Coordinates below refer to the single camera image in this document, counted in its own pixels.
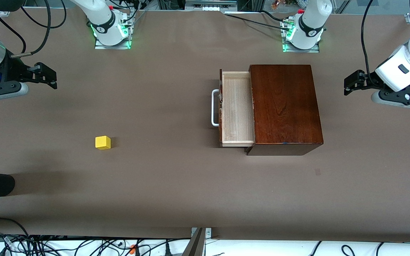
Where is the yellow cube block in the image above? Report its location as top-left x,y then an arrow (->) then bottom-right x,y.
95,136 -> 111,150

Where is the wooden drawer with white handle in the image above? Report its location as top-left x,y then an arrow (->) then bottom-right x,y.
211,69 -> 256,148

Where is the dark brown wooden cabinet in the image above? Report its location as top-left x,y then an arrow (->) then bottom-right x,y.
245,64 -> 324,156

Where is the grey power strip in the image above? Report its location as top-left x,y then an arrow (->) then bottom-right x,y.
185,0 -> 238,11

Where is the white ledge board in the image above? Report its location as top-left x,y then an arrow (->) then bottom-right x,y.
0,238 -> 410,256

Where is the grey metal pole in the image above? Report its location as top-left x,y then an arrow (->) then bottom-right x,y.
182,228 -> 206,256

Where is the thin black cable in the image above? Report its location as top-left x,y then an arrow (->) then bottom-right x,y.
0,10 -> 27,54
20,0 -> 67,29

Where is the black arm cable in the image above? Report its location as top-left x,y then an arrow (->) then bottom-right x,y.
360,0 -> 375,78

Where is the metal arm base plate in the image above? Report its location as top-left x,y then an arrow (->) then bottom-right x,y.
95,34 -> 132,50
282,21 -> 320,53

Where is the thick black cable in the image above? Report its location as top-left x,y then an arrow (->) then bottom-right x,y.
11,0 -> 52,58

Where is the small metal bracket plate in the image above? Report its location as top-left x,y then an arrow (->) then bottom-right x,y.
191,227 -> 212,239

